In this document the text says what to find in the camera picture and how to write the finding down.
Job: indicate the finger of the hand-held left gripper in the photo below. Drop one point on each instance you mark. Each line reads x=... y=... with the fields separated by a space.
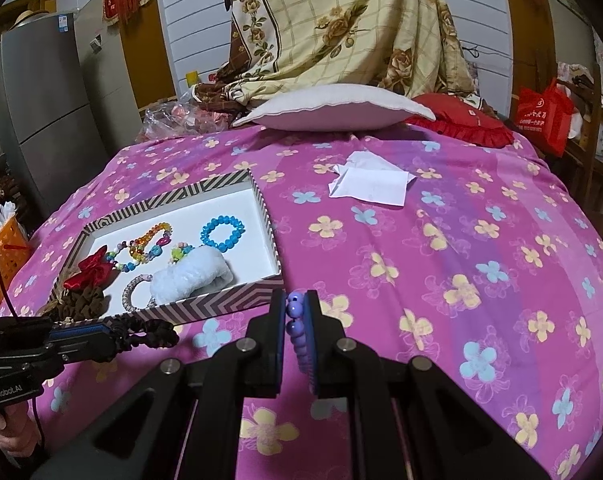
x=76 y=331
x=81 y=351

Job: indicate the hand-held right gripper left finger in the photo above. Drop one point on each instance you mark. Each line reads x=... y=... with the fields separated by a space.
x=281 y=320

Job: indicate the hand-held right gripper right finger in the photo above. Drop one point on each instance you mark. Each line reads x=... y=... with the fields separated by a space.
x=311 y=340

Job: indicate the leopard print scrunchie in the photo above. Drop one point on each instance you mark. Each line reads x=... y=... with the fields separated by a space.
x=83 y=300

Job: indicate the red bow scrunchie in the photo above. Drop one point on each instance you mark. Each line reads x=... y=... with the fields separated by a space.
x=88 y=267

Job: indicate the dark brown scrunchie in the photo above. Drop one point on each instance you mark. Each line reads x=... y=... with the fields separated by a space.
x=156 y=335

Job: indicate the light blue fluffy scrunchie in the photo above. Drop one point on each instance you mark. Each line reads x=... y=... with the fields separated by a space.
x=191 y=277

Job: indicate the striped cardboard box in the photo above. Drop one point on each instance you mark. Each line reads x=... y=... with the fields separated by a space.
x=181 y=210

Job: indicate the person's left hand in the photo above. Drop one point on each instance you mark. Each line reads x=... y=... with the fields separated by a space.
x=11 y=435

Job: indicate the orange basket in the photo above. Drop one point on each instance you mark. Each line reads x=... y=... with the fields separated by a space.
x=8 y=255

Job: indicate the white plastic bag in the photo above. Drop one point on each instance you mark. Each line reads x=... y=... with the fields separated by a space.
x=6 y=217

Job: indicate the pink floral bedsheet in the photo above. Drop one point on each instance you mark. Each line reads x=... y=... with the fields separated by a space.
x=431 y=260

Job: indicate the white paper tissue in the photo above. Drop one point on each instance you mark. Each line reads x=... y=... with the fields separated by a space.
x=376 y=185

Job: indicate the pale pink pillow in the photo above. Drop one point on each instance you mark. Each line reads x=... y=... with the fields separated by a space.
x=331 y=107

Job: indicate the grey refrigerator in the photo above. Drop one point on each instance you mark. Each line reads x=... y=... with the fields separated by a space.
x=46 y=110

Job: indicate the clear plastic bag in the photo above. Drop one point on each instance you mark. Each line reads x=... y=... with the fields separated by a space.
x=176 y=117

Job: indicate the yellow packet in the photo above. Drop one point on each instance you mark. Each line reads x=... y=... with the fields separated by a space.
x=192 y=79

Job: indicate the red frilled cushion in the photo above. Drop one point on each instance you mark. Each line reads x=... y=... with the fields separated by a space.
x=456 y=115

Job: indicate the cream floral quilt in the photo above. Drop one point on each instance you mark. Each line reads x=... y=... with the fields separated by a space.
x=341 y=20

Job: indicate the white slatted panel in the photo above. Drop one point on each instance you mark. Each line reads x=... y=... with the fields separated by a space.
x=191 y=20

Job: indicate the straw hat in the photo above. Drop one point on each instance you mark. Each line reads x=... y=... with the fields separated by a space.
x=28 y=17

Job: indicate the red shopping bag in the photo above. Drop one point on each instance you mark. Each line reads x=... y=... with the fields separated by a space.
x=541 y=115

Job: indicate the wooden rack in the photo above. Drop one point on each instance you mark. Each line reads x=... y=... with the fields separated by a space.
x=589 y=160

